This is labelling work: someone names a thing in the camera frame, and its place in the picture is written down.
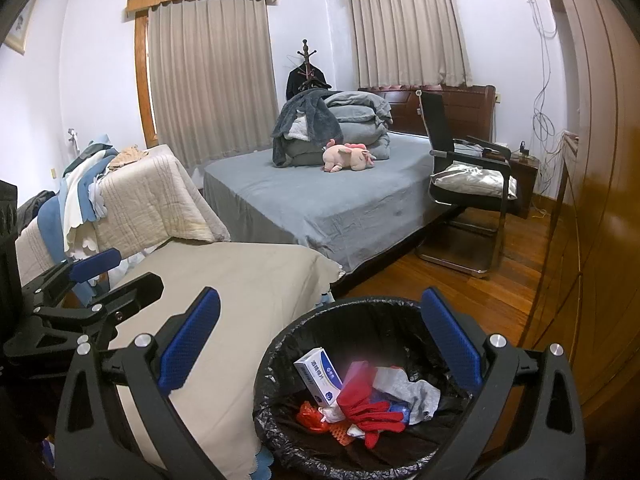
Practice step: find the dark wooden nightstand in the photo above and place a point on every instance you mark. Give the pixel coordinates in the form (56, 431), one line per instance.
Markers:
(525, 185)

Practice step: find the pink plush pig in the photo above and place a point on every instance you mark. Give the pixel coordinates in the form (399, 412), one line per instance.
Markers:
(347, 159)

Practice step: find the wooden wardrobe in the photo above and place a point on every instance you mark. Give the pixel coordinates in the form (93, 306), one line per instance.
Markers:
(600, 160)

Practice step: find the wide beige curtain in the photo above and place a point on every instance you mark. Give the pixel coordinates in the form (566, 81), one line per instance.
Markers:
(210, 80)

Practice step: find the blue plastic bag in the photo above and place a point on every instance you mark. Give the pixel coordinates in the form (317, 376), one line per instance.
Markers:
(400, 411)

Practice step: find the cream scalloped blanket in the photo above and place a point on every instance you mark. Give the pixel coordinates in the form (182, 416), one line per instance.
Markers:
(75, 210)

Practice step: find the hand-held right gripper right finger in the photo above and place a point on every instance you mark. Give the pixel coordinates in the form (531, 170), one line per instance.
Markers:
(452, 340)

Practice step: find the light blue blanket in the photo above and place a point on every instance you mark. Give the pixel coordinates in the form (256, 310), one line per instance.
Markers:
(97, 147)

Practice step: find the silver seat cushion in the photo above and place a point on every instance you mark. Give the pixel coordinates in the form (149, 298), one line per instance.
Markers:
(470, 180)

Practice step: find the folded grey duvet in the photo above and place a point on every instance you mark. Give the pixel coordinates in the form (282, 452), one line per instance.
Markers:
(360, 120)

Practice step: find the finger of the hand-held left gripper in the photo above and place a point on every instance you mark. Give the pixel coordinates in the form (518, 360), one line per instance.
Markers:
(135, 295)
(95, 265)

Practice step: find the wooden headboard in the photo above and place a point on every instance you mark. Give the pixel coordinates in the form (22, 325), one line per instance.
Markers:
(450, 110)

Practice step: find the white plastic bag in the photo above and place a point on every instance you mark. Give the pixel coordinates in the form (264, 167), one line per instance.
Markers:
(334, 414)

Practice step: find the narrow beige curtain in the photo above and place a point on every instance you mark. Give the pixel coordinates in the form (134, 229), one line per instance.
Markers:
(410, 30)

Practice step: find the dark grey fleece blanket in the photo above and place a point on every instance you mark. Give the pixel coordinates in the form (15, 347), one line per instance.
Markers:
(312, 110)

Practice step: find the wooden coat rack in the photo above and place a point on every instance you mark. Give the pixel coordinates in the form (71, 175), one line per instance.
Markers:
(304, 57)

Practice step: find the bed with grey sheet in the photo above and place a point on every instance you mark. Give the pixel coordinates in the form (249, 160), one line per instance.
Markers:
(325, 205)

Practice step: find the dark jacket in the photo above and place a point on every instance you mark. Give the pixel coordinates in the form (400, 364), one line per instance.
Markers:
(295, 85)

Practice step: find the white cloth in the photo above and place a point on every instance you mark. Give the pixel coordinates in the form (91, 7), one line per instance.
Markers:
(300, 127)

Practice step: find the red plastic bag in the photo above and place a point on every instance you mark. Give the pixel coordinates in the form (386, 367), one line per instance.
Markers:
(307, 417)

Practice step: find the black cantilever chair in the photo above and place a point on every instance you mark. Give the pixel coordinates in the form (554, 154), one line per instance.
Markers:
(437, 120)

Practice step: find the tan cloth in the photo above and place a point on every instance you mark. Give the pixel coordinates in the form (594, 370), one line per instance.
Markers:
(127, 156)

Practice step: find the small black device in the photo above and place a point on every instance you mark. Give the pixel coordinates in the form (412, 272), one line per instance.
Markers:
(523, 150)

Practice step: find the white wall hook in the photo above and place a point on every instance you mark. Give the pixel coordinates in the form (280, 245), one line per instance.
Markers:
(73, 139)

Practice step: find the white box with blue print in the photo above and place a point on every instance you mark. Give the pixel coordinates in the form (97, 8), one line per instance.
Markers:
(320, 375)

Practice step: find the folded olive blanket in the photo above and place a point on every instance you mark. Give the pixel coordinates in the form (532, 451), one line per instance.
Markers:
(305, 152)

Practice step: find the beige covered table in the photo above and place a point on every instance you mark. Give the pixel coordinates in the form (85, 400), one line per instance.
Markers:
(250, 285)

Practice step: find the wooden window frame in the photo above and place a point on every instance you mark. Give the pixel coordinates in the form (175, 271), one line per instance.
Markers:
(142, 80)

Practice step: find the dark grey cloth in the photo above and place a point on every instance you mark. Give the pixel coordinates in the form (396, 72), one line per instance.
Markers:
(35, 205)

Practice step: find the red knit glove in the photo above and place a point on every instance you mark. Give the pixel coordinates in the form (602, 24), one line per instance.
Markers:
(365, 405)

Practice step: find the black-lined trash bin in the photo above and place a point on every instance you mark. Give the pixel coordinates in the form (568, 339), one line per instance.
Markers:
(282, 360)

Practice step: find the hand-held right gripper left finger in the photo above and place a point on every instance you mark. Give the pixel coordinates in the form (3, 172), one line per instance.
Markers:
(190, 340)

